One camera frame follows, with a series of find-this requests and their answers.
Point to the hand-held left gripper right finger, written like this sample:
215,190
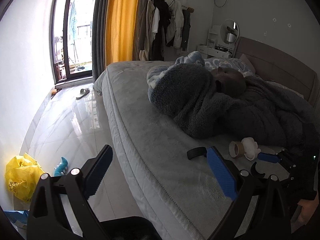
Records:
222,172

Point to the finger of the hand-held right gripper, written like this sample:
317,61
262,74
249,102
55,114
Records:
266,157
256,173

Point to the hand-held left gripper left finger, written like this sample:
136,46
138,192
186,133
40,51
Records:
100,170

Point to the white tissue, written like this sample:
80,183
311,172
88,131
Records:
250,146

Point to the brown tape roll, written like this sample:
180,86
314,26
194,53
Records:
231,146

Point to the dark plastic waste bin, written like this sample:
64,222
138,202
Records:
120,227

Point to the person's right hand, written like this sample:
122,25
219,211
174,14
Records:
308,212

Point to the blue dinosaur plush toy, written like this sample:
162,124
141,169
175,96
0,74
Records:
61,167

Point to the dark grey fleece blanket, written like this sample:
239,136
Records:
225,110

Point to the grey bed mattress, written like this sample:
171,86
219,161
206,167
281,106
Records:
150,130

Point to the grey slipper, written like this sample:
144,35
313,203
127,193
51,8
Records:
82,93

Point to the yellow plastic bag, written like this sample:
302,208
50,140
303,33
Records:
20,175

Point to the brown cloth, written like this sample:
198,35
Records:
232,82

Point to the small yellow toy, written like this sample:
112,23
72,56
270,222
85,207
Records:
53,92

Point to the beige bed headboard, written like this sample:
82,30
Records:
275,65

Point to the beige pillow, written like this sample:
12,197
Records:
247,62

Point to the blue flat packet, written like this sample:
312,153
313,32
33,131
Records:
15,217

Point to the blue patterned pillow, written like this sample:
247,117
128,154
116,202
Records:
225,62

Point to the white vanity desk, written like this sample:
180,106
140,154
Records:
212,52

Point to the light blue fleece garment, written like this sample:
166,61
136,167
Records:
190,57

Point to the silver desk lamp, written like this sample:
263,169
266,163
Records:
231,38

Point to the white shelf organizer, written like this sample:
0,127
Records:
212,33

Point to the black-framed sliding glass door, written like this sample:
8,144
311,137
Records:
65,30

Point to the dark pants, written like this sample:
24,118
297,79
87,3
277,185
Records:
186,30

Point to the white jacket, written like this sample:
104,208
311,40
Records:
176,30

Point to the beige coat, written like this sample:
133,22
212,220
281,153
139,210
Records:
147,25

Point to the yellow curtain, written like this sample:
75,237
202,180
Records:
120,17

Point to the white shirt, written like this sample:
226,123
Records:
155,20

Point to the black jacket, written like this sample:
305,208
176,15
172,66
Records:
162,12

